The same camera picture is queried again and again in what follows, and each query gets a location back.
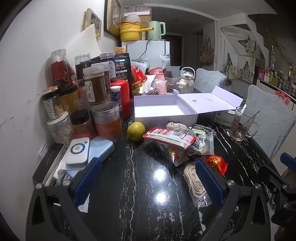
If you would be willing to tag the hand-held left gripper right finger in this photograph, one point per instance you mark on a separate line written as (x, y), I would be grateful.
(208, 183)

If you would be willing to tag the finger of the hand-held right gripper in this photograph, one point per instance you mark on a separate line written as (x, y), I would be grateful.
(288, 160)
(276, 183)

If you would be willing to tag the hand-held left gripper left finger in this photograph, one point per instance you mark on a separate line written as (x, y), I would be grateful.
(87, 180)

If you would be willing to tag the red gold candy packet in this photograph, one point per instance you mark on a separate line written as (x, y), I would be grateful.
(216, 163)

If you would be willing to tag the clear zip bag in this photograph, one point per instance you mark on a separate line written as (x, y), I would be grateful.
(207, 143)

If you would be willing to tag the clear snack bag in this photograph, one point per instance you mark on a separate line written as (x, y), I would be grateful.
(172, 154)

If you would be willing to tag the black white gingham cloth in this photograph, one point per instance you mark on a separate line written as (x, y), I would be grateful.
(208, 129)

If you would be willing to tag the red white snack packet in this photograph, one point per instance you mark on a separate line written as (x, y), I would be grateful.
(171, 136)

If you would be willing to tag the beige doll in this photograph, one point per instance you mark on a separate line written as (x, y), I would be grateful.
(175, 126)

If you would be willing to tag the lavender gift box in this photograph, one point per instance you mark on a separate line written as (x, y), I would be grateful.
(161, 115)

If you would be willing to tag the white device with round button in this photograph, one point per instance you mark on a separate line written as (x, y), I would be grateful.
(77, 150)

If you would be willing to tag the light blue box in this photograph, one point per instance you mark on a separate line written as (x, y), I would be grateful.
(101, 148)

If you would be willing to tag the black metal case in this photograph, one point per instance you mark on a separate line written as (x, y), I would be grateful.
(46, 162)

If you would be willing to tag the chair with light quilted cover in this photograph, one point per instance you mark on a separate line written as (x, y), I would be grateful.
(270, 115)
(208, 80)

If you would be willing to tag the jar of white pieces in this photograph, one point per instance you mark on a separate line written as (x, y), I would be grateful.
(61, 132)

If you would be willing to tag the black-lid jar red contents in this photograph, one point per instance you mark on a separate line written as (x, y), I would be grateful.
(82, 125)

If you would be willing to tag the glass mug with cartoon print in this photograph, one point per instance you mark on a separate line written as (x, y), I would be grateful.
(242, 127)

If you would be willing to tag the large clear jar orange contents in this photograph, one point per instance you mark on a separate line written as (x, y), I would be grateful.
(107, 122)

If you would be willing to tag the white blue carton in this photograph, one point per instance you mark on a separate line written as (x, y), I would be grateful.
(222, 119)

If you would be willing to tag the yellow lemon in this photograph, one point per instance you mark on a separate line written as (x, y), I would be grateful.
(136, 131)

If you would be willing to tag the row of bottles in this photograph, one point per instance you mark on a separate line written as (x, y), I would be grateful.
(277, 78)

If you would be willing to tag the jar of nuts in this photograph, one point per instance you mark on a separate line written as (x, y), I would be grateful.
(53, 106)

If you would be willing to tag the black-lid jar yellow contents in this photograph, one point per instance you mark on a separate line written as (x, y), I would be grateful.
(69, 99)

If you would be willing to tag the blue tablet tube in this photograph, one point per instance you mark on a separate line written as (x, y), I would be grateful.
(116, 99)

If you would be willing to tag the pink jar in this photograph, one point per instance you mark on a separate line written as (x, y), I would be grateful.
(83, 92)

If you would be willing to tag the red canister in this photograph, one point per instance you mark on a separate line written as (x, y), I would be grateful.
(123, 97)

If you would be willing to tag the printed canvas tote bag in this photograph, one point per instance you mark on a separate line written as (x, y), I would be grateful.
(248, 74)
(230, 69)

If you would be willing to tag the jar of dark contents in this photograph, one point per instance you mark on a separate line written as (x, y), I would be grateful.
(107, 81)

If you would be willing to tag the brown mug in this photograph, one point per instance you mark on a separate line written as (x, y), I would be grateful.
(170, 87)

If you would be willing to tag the cream bear-shaped bottle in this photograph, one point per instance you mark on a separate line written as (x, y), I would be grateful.
(185, 78)

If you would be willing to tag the pink ribbed tumbler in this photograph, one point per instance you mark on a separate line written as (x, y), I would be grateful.
(160, 84)

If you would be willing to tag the tall jar of red berries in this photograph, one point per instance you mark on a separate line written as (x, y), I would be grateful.
(60, 71)

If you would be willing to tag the red gift packet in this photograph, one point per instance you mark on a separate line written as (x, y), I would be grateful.
(137, 78)

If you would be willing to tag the clear jar with black label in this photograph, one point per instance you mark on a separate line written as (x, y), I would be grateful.
(83, 67)

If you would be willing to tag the dark jar with white label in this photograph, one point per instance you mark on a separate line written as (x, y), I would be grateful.
(111, 69)

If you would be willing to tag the black product box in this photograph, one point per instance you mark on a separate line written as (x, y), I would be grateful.
(122, 67)

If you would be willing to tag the grey open carton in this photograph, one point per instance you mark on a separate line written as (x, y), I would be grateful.
(173, 69)

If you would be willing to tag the star-shaped hanging bag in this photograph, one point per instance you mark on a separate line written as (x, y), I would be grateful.
(249, 46)

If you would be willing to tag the pink cup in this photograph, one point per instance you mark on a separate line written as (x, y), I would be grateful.
(157, 70)

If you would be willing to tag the white paper sheet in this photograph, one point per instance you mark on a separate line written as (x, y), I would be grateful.
(141, 66)

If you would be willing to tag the brown hanging bag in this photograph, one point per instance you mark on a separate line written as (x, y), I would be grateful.
(205, 55)

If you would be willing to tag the green white pouch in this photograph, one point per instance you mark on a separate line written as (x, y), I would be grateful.
(165, 61)

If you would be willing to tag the white foam board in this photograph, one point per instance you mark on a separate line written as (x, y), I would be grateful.
(85, 44)

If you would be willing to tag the white mini fridge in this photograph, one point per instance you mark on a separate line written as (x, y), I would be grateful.
(157, 49)

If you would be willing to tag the green electric kettle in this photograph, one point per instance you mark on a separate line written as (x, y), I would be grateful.
(155, 30)

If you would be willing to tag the gold framed picture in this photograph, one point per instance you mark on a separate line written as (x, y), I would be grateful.
(113, 16)

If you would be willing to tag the white bag on pot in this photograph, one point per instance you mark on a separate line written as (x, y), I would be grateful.
(133, 18)

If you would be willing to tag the wooden framed wall panel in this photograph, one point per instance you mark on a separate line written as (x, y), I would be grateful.
(92, 20)

